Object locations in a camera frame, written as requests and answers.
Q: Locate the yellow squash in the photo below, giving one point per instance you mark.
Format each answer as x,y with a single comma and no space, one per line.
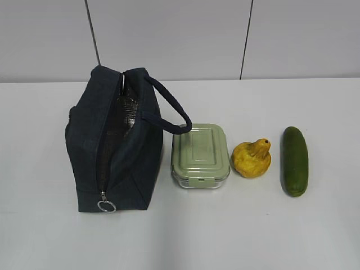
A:
252,159

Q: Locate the dark blue lunch bag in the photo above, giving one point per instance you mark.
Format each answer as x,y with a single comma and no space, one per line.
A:
114,138

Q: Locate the green lid glass container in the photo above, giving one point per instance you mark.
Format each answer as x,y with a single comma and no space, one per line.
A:
200,157

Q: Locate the green cucumber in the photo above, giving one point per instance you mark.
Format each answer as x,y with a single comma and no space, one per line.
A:
295,162

